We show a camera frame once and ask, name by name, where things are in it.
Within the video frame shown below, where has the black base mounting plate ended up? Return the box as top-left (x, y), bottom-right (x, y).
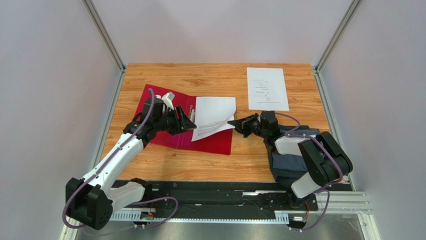
top-left (141, 180), bottom-right (319, 220)

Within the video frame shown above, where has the metal folder clip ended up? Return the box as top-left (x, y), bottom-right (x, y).
top-left (189, 105), bottom-right (195, 122)

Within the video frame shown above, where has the white printed paper sheet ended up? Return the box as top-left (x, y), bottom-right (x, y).
top-left (191, 96), bottom-right (237, 142)

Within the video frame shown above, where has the left aluminium corner post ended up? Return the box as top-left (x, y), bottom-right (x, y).
top-left (82, 0), bottom-right (126, 72)

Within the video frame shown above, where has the red plastic folder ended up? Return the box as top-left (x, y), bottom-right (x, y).
top-left (135, 84), bottom-right (233, 155)

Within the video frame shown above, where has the right aluminium corner post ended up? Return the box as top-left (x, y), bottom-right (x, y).
top-left (314, 0), bottom-right (363, 73)

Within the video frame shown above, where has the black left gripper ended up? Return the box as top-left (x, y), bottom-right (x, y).
top-left (153, 105), bottom-right (197, 136)

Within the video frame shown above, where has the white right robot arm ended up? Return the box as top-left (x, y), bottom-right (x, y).
top-left (228, 111), bottom-right (353, 199)

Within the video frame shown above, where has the aluminium corner post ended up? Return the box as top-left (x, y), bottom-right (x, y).
top-left (314, 0), bottom-right (363, 73)
top-left (82, 0), bottom-right (126, 72)

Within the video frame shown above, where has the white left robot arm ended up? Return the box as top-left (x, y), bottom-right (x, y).
top-left (62, 98), bottom-right (197, 230)

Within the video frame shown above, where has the dark blue folded cloth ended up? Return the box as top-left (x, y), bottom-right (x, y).
top-left (269, 125), bottom-right (324, 192)

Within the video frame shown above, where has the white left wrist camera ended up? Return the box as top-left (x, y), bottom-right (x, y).
top-left (155, 91), bottom-right (175, 113)

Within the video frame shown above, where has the aluminium frame rail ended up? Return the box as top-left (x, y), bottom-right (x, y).
top-left (64, 181), bottom-right (380, 240)

